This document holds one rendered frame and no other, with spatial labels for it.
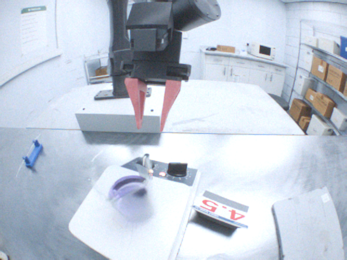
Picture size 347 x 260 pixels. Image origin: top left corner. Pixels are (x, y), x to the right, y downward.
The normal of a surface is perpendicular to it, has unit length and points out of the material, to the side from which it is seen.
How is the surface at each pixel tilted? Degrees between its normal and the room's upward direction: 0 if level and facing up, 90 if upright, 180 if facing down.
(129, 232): 0
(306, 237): 0
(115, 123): 90
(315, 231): 0
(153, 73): 61
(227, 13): 90
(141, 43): 97
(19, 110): 90
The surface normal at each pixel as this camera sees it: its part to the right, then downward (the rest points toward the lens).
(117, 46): 0.62, 0.36
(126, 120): -0.07, 0.59
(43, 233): -0.02, -0.81
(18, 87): 1.00, 0.02
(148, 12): -0.04, 0.13
